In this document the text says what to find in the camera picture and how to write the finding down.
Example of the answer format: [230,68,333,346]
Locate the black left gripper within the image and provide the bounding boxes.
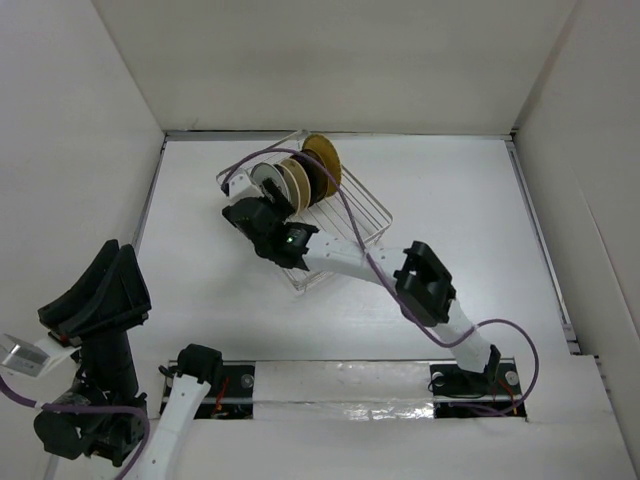
[42,233,151,401]

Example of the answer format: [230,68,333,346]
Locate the white plate red characters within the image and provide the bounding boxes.
[251,162,291,201]

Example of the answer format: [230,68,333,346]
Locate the cream plate with drawings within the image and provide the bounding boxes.
[278,158,311,214]

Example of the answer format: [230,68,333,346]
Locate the black plate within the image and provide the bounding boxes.
[293,154,327,206]

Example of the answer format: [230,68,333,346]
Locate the brown yellow patterned plate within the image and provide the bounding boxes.
[302,149,329,206]

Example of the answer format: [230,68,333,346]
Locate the yellow woven pattern plate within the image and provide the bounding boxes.
[303,133,342,198]

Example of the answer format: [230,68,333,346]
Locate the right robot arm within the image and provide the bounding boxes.
[40,173,500,393]

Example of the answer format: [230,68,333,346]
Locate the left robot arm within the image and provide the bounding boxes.
[34,240,223,479]

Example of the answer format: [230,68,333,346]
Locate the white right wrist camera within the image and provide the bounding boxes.
[221,168,263,203]

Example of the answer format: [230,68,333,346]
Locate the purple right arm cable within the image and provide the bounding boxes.
[219,149,540,417]

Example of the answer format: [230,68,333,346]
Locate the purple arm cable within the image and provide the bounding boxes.
[219,149,540,417]
[0,377,151,480]

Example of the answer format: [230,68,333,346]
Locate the wire dish rack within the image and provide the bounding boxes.
[217,132,392,290]

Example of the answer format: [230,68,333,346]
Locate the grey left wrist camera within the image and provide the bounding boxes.
[1,333,79,379]

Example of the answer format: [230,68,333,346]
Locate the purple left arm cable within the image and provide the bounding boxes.
[0,377,151,480]

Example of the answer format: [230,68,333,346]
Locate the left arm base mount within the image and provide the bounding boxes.
[194,361,256,420]

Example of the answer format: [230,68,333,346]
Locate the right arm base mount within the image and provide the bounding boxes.
[427,359,527,419]

